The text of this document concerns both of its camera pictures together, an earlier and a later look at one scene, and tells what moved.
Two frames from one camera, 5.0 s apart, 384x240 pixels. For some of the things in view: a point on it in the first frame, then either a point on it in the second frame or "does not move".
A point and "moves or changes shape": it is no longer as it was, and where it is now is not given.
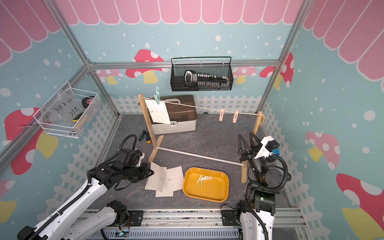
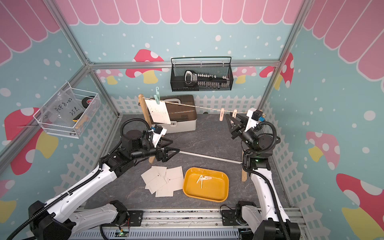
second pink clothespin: x=221 y=115 does not move
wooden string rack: x=156 y=139 does not move
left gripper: x=145 y=169 -> x=164 y=157
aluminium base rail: x=205 y=224 does not move
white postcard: x=156 y=181 moves or changes shape
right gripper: x=249 y=153 -> x=238 y=126
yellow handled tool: x=76 y=118 does not move
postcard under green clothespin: x=158 y=112 does not move
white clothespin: x=200 y=178 does not move
